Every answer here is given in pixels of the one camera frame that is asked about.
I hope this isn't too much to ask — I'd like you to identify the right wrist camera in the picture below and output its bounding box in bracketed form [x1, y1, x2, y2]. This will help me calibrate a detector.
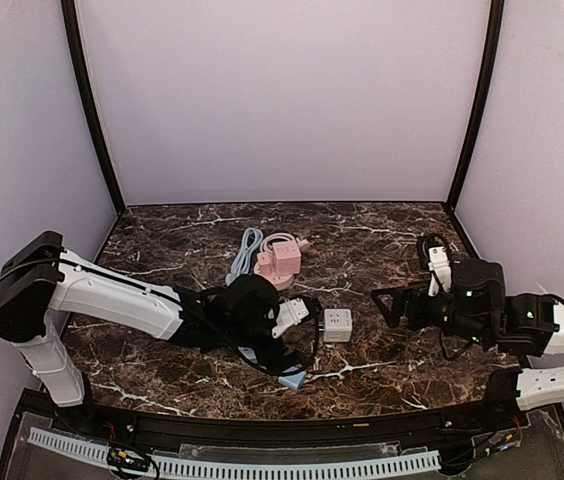
[417, 233, 452, 297]

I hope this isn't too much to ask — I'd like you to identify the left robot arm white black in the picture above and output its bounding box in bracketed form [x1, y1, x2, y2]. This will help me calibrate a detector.
[0, 231, 310, 408]

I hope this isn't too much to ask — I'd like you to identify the black front frame rail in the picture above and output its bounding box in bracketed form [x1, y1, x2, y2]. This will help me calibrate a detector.
[16, 389, 529, 450]

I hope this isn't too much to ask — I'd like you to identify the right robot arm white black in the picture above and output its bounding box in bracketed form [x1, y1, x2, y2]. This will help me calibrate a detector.
[371, 259, 564, 411]

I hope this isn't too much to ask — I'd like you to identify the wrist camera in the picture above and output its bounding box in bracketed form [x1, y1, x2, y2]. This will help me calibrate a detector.
[417, 233, 452, 297]
[271, 295, 322, 339]

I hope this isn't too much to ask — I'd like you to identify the black frame post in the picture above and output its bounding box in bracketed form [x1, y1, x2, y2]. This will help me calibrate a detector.
[60, 0, 126, 216]
[445, 0, 505, 216]

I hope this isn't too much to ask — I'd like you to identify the blue power strip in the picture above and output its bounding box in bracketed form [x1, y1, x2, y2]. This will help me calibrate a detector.
[238, 347, 257, 363]

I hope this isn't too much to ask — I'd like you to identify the blue coiled power cable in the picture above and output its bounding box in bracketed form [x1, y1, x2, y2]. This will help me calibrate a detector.
[224, 227, 262, 286]

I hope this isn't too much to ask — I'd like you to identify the white slotted cable duct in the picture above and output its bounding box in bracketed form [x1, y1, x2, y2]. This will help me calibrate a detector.
[27, 427, 441, 479]

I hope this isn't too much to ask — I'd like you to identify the right black frame post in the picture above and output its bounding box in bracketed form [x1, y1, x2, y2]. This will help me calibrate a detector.
[445, 0, 505, 216]

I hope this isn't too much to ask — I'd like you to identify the small pink plug adapter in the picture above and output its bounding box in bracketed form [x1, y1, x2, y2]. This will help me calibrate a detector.
[257, 251, 274, 276]

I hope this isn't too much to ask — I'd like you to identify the small blue plug adapter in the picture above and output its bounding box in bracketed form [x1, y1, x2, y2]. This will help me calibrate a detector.
[278, 371, 307, 391]

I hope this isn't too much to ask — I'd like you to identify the white cube socket adapter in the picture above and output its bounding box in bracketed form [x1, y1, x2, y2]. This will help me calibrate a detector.
[322, 308, 353, 343]

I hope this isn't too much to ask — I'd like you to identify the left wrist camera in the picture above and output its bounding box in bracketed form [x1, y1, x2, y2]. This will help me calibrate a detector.
[271, 295, 322, 339]

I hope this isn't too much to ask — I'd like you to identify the pink coiled power cable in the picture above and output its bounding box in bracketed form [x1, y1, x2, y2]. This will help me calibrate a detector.
[260, 232, 312, 256]

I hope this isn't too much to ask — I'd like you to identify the left black frame post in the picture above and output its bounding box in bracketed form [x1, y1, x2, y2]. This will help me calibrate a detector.
[60, 0, 126, 216]

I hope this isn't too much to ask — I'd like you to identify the pink cube socket adapter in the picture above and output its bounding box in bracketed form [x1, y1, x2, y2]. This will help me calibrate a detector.
[272, 240, 301, 276]

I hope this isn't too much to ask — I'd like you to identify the pink round power socket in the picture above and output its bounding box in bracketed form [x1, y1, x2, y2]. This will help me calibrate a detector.
[253, 263, 295, 291]

